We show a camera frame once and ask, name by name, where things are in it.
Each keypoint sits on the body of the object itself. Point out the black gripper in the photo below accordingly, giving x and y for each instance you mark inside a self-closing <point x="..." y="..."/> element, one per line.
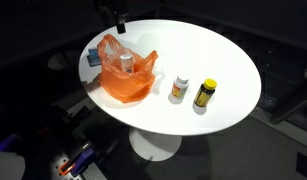
<point x="114" y="11"/>

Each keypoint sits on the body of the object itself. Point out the orange plastic bag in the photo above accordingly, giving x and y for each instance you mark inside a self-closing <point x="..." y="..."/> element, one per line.
<point x="126" y="85"/>

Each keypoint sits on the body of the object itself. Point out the small white bottle orange label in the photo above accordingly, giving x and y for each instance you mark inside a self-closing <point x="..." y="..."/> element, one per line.
<point x="179" y="87"/>

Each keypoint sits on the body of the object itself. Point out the amber bottle yellow cap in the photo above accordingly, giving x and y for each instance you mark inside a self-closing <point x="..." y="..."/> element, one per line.
<point x="205" y="93"/>

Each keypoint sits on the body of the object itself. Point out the clear plastic box blue contents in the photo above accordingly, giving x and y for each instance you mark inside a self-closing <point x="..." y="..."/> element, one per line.
<point x="93" y="57"/>

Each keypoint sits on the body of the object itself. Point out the perforated metal plate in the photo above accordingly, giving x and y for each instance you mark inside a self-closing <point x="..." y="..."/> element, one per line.
<point x="61" y="168"/>

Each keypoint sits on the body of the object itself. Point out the white cylinder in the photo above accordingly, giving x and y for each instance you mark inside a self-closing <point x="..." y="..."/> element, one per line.
<point x="8" y="165"/>

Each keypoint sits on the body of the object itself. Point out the white round table pedestal base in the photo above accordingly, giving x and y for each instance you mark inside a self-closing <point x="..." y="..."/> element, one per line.
<point x="154" y="146"/>

